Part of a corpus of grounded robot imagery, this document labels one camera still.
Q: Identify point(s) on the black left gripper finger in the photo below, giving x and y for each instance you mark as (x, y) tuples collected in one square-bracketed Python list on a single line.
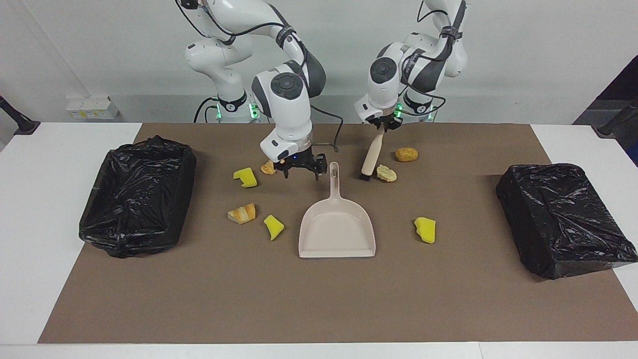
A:
[(374, 125), (391, 123)]

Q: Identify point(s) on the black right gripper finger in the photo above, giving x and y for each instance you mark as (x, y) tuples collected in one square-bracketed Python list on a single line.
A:
[(316, 163), (286, 168)]

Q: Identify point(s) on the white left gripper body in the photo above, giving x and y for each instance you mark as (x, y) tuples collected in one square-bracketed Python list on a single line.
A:
[(368, 110)]

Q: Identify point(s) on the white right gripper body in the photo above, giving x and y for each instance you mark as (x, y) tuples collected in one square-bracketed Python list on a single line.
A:
[(284, 145)]

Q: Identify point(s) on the orange striped toy croissant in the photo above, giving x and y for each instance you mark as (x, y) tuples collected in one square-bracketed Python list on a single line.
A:
[(241, 213), (268, 168)]

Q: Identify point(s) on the beige hand brush black bristles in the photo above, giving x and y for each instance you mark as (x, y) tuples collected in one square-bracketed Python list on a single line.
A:
[(371, 154)]

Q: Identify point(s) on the brown toy bun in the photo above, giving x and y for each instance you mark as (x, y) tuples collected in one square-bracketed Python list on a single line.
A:
[(406, 154)]

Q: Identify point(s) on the yellow sponge piece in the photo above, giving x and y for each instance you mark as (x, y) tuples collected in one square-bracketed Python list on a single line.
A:
[(273, 227), (245, 177), (425, 230)]

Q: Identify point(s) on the pale cream toy croissant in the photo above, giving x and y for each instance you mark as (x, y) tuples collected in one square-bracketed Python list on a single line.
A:
[(386, 173)]

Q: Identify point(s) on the beige plastic dustpan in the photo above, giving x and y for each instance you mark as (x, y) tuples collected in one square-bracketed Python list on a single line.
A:
[(336, 229)]

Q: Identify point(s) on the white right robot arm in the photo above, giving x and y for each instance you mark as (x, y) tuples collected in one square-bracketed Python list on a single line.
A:
[(286, 89)]

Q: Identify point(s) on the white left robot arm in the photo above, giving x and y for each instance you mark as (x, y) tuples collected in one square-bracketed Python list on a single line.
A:
[(384, 75)]

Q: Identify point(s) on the black bag lined bin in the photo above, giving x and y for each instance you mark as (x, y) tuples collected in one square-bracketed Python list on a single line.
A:
[(563, 224), (134, 209)]

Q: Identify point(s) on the brown table mat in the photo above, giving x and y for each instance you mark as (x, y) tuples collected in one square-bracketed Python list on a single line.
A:
[(319, 299)]

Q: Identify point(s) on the black stand pole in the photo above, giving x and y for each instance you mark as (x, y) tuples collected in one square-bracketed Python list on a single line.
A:
[(610, 127), (20, 119)]

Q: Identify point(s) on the white wall socket box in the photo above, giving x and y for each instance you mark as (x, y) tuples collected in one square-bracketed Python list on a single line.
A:
[(92, 108)]

